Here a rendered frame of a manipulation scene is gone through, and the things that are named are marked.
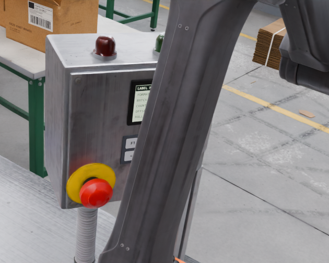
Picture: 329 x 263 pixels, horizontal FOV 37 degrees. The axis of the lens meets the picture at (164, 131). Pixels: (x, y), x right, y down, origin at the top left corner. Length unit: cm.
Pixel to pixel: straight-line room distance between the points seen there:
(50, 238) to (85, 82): 76
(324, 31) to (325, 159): 282
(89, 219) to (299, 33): 40
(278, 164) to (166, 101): 283
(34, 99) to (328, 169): 195
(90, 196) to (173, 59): 22
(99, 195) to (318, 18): 32
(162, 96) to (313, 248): 231
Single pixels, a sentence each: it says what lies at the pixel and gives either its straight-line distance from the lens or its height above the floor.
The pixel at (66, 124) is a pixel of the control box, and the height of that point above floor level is 141.
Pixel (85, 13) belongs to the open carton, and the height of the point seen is 95.
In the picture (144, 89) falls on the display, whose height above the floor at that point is 145.
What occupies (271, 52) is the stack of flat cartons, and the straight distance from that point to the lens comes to 467.
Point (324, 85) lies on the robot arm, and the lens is 73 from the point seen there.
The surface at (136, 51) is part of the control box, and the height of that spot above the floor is 148.
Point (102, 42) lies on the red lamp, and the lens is 52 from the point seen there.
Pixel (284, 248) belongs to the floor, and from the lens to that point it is 261.
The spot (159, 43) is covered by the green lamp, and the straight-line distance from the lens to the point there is 55.
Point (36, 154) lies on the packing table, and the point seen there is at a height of 33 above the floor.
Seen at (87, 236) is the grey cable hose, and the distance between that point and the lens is 77.
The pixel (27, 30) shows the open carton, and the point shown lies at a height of 86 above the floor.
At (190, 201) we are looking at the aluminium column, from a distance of 70.
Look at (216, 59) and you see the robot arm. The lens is 41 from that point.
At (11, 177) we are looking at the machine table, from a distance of 143.
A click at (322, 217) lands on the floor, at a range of 290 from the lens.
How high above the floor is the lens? 168
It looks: 31 degrees down
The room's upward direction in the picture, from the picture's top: 8 degrees clockwise
